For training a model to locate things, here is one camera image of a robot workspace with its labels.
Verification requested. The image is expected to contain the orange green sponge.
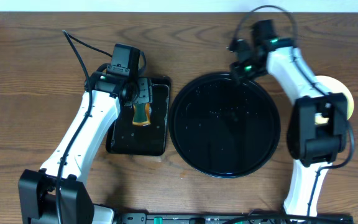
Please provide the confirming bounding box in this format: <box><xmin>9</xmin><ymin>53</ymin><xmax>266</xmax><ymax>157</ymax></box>
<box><xmin>132</xmin><ymin>103</ymin><xmax>151</xmax><ymax>126</ymax></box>

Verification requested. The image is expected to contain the yellow plate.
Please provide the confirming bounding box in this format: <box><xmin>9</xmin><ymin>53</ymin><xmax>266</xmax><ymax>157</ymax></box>
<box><xmin>315</xmin><ymin>75</ymin><xmax>355</xmax><ymax>125</ymax></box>

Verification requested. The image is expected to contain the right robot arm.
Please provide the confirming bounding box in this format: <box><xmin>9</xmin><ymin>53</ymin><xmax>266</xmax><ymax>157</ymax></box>
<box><xmin>228</xmin><ymin>20</ymin><xmax>354</xmax><ymax>217</ymax></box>

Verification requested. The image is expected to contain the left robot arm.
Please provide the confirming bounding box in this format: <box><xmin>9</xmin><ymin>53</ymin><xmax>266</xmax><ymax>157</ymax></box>
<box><xmin>18</xmin><ymin>44</ymin><xmax>152</xmax><ymax>223</ymax></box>

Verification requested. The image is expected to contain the rectangular black tray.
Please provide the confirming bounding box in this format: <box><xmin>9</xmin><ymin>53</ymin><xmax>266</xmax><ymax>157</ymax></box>
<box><xmin>106</xmin><ymin>77</ymin><xmax>171</xmax><ymax>156</ymax></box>

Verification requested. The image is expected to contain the round black tray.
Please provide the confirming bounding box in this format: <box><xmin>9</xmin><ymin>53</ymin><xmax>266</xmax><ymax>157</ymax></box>
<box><xmin>168</xmin><ymin>72</ymin><xmax>281</xmax><ymax>178</ymax></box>

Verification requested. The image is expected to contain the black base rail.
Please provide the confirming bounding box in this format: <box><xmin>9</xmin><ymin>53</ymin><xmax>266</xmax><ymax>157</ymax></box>
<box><xmin>91</xmin><ymin>212</ymin><xmax>354</xmax><ymax>224</ymax></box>

